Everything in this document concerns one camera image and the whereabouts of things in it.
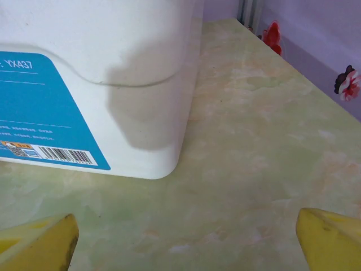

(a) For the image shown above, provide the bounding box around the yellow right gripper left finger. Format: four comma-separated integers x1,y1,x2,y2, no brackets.
0,213,80,271

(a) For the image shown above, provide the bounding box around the white storage box blue lid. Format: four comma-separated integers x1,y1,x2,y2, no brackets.
0,0,204,180

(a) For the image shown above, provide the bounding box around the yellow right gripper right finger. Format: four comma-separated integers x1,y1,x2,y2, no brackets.
295,207,361,271

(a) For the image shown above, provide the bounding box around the aluminium frame post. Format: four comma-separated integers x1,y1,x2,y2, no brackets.
236,0,266,39

